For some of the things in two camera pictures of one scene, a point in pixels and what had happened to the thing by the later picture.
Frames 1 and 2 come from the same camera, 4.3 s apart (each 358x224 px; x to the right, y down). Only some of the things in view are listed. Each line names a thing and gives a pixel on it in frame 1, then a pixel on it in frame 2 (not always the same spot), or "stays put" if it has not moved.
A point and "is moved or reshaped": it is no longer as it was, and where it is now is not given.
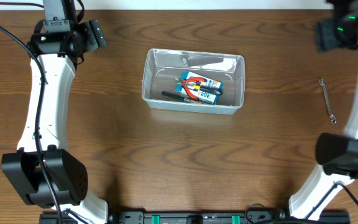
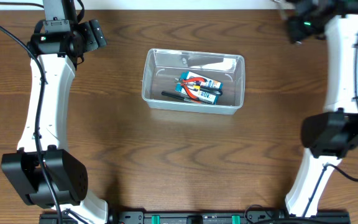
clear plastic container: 193,81 stays put
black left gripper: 96,35 stays put
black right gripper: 329,37 → 295,35
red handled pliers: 182,81 stays put
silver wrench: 333,119 is moved or reshaped
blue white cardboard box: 198,86 stays put
